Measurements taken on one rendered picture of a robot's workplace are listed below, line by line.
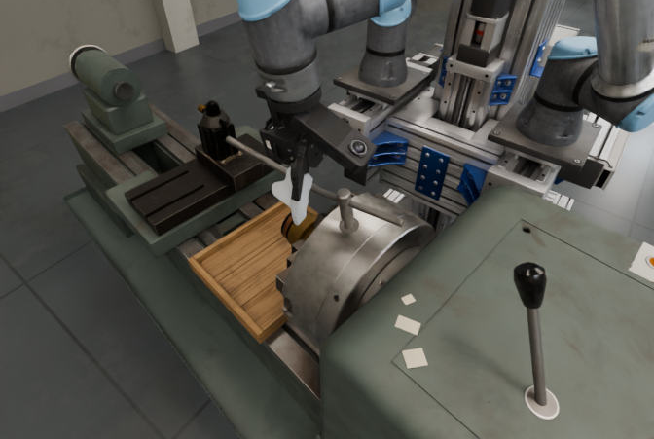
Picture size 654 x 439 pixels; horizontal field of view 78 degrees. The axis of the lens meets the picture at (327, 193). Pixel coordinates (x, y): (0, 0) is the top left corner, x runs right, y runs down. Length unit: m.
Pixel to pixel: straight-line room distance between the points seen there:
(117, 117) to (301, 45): 1.21
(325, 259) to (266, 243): 0.48
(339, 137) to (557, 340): 0.38
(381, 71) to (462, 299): 0.81
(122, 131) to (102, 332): 1.01
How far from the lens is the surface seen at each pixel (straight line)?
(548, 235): 0.74
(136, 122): 1.65
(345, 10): 0.48
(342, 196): 0.62
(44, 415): 2.16
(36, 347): 2.35
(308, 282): 0.70
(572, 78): 1.06
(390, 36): 1.22
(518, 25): 1.27
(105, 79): 1.55
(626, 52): 0.90
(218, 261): 1.13
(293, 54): 0.47
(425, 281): 0.61
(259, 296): 1.04
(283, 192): 0.61
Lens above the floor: 1.74
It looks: 42 degrees down
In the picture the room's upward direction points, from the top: straight up
